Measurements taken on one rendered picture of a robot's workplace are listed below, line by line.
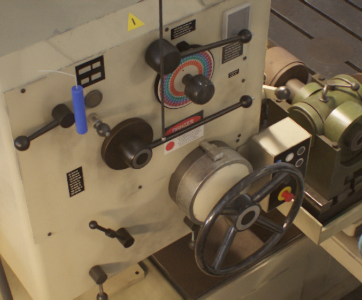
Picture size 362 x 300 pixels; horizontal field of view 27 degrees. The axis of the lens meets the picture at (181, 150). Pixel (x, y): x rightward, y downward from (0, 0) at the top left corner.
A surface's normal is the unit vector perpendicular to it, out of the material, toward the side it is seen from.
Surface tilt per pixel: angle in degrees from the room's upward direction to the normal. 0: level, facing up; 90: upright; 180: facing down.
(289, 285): 90
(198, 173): 35
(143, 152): 90
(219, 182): 62
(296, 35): 0
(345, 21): 0
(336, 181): 90
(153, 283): 0
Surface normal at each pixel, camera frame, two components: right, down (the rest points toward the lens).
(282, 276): 0.59, 0.56
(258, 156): -0.80, 0.41
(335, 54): 0.00, -0.72
